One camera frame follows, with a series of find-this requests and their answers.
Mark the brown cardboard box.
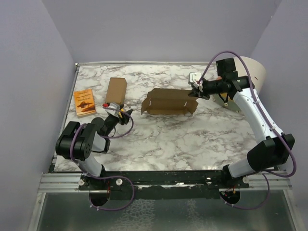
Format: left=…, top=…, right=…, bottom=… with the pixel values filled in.
left=141, top=88, right=198, bottom=115

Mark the small folded cardboard box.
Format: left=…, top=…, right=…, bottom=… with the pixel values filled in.
left=105, top=77, right=127, bottom=105

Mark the white cylinder with coloured base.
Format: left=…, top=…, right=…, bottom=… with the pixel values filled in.
left=213, top=56, right=268, bottom=112

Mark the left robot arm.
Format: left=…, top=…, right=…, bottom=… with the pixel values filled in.
left=55, top=109, right=134, bottom=190

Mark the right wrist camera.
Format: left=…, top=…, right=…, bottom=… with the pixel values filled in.
left=188, top=72, right=202, bottom=88

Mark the orange book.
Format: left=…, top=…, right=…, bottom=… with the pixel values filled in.
left=74, top=89, right=97, bottom=118

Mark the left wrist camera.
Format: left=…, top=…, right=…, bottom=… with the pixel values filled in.
left=103, top=103, right=121, bottom=116

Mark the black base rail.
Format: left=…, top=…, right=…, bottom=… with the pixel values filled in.
left=78, top=170, right=249, bottom=205

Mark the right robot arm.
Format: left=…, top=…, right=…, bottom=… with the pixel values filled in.
left=188, top=56, right=295, bottom=188

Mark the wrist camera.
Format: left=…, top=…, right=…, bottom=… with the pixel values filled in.
left=188, top=72, right=202, bottom=88
left=103, top=103, right=121, bottom=116

